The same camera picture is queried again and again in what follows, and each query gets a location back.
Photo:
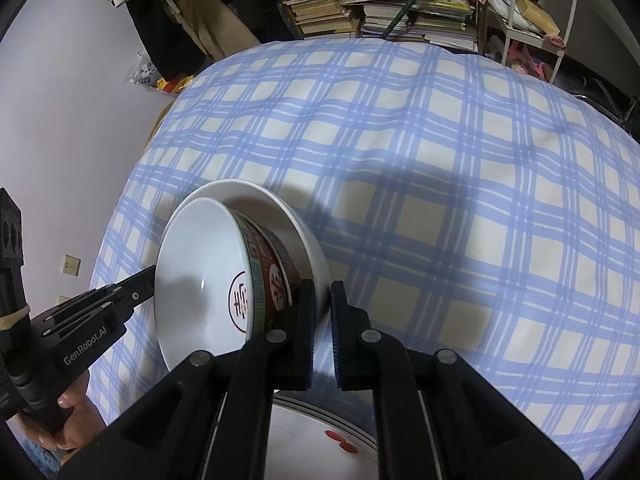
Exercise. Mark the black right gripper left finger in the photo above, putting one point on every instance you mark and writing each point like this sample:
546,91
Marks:
209,418

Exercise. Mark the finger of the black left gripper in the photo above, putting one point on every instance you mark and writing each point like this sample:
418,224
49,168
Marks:
135,290

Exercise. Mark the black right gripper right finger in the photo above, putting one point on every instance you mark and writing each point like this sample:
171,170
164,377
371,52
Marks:
435,416

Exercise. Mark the cherry plate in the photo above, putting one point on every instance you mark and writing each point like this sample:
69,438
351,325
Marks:
306,442

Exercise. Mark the large white plain bowl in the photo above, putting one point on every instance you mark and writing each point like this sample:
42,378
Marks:
271,212

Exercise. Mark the person's left hand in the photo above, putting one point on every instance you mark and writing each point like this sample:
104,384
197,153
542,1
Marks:
84,424

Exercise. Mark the blue white checked tablecloth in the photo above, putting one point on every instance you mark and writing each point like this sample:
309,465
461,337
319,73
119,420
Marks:
463,205

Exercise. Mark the yellow red plastic bag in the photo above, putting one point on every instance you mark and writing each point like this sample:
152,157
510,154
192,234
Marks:
174,86

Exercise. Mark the black hanging garment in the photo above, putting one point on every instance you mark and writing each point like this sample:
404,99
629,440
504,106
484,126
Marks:
168,45

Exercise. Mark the beige hanging garment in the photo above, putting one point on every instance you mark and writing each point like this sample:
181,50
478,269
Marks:
214,28

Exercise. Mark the stack of books left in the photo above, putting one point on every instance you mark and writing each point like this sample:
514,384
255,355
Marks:
323,17

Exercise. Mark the stack of papers and magazines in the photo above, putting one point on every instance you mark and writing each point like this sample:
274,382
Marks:
452,24

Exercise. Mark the white utility cart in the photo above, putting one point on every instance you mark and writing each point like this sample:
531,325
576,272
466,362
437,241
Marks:
533,43

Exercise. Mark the white wall socket lower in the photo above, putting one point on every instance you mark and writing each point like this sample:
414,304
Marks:
62,299

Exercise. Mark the white wall socket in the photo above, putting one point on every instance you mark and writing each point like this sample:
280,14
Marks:
71,265
62,299

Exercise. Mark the white wall socket upper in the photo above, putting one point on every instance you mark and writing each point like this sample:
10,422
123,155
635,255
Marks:
71,265

